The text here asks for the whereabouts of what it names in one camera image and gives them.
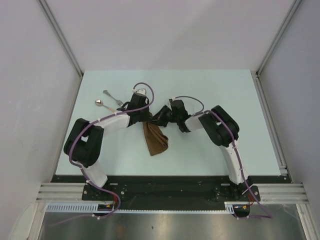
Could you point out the aluminium rail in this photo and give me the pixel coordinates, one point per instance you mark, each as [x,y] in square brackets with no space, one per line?
[270,193]
[278,150]

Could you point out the aluminium frame post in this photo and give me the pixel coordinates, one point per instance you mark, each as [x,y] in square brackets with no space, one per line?
[296,4]
[48,13]

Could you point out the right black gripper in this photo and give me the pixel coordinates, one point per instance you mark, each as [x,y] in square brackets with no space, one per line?
[158,118]

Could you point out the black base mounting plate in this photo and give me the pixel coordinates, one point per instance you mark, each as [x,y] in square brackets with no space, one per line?
[169,193]

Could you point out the right aluminium frame post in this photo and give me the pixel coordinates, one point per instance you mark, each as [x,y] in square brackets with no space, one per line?
[296,4]

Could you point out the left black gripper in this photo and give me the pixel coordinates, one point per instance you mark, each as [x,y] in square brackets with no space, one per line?
[146,118]

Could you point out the brown cloth napkin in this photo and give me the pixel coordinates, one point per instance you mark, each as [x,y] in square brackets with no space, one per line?
[156,141]

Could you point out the silver metal fork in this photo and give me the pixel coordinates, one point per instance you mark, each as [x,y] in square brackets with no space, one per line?
[118,102]

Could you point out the front aluminium rail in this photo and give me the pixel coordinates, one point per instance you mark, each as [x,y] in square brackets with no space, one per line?
[270,193]

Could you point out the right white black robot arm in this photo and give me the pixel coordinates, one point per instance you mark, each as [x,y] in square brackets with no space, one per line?
[222,130]

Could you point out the left aluminium frame post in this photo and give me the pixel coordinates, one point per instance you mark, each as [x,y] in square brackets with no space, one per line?
[48,13]

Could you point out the spoon with wooden handle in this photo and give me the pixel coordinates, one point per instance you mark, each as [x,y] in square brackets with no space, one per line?
[99,103]

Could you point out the right side aluminium rail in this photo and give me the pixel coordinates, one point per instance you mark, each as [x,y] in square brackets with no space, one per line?
[278,150]

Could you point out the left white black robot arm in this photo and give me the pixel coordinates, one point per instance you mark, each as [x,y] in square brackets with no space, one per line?
[84,143]

